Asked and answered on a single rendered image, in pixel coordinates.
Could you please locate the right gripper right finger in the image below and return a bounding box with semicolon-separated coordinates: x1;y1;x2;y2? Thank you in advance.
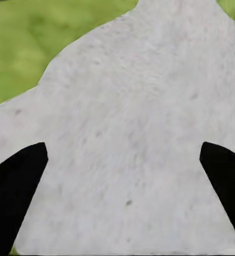
200;142;235;228

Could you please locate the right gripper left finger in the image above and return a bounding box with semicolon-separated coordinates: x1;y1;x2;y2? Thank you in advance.
0;142;48;256

